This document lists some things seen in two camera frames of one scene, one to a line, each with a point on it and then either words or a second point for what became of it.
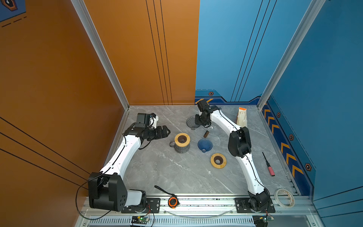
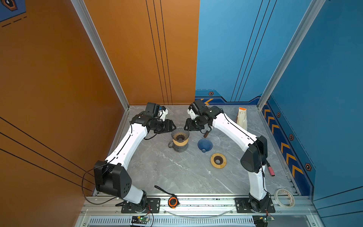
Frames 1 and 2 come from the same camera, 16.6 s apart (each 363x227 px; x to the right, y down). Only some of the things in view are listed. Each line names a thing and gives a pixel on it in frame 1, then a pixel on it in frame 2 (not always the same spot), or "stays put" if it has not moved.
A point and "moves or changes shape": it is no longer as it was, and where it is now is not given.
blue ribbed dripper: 204,145 stays put
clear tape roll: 280,202 stays put
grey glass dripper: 191,122 moves or changes shape
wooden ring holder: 182,140 stays put
